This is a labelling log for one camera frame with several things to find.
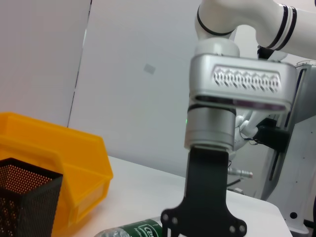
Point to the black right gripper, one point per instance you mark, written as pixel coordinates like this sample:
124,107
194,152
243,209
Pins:
206,185

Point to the clear green-label water bottle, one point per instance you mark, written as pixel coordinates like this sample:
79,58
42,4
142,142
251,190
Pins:
133,229

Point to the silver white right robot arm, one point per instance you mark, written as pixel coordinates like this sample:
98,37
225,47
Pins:
222,17

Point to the black mesh pen holder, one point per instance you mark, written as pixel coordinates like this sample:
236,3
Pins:
24,202

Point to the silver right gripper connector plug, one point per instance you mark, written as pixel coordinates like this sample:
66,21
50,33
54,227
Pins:
240,172

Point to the black box on torso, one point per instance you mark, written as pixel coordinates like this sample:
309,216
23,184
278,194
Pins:
272,134

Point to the grey white robot torso column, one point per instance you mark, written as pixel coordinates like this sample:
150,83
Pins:
303,153

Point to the yellow plastic bin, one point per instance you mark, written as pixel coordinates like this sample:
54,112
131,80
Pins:
81,168

